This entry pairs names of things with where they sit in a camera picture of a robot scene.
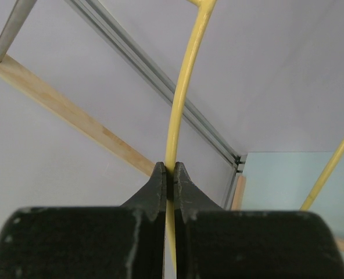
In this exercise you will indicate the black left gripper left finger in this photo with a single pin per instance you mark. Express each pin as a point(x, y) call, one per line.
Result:
point(125, 241)

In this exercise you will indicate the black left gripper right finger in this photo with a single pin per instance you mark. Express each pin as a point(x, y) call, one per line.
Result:
point(215, 243)

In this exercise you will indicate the wooden clothes rack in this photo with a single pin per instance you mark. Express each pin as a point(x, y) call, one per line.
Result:
point(13, 73)

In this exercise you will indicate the grey metal rack rod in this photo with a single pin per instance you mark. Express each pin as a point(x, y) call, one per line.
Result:
point(15, 21)

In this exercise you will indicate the aluminium frame rail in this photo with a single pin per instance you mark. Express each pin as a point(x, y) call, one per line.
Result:
point(111, 31)

